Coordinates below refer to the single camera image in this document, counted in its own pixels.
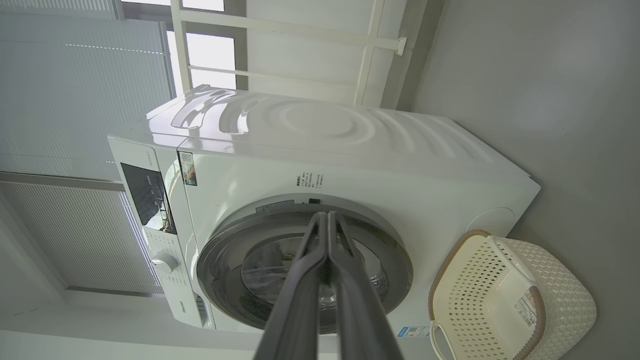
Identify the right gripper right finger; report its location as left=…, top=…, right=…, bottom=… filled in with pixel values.
left=328, top=212, right=405, bottom=360

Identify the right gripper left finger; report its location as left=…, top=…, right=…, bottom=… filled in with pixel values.
left=252, top=212, right=329, bottom=360

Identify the round washing machine door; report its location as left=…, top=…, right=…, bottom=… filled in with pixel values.
left=196, top=202, right=414, bottom=335

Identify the cream perforated laundry basket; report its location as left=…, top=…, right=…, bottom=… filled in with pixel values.
left=428, top=229, right=598, bottom=360

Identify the white front-load washing machine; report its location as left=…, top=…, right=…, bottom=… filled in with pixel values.
left=107, top=85, right=542, bottom=360

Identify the white curtain behind railing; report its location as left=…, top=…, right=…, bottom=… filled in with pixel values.
left=245, top=0, right=381, bottom=106

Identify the bright window pane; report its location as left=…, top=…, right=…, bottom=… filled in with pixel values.
left=120, top=0, right=237, bottom=97

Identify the white metal railing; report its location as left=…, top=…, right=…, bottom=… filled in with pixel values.
left=170, top=0, right=408, bottom=107

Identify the white pleated window blind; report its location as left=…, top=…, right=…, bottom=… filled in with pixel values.
left=0, top=0, right=173, bottom=296

